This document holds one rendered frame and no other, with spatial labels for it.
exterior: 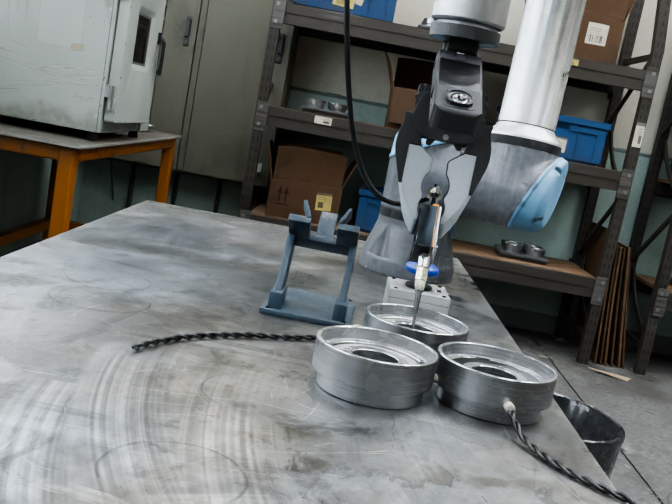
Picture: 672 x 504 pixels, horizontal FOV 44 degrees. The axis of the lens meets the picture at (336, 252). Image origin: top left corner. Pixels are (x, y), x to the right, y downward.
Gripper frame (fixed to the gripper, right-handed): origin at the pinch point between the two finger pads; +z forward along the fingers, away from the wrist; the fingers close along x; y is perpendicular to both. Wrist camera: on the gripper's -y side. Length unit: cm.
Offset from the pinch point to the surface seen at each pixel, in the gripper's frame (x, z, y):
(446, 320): -4.0, 9.6, 0.4
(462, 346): -4.9, 9.4, -9.6
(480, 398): -6.0, 11.1, -18.7
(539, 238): -88, 40, 394
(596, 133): -94, -22, 345
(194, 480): 12.7, 13.1, -39.3
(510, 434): -8.7, 13.1, -20.2
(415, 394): -0.7, 11.5, -19.8
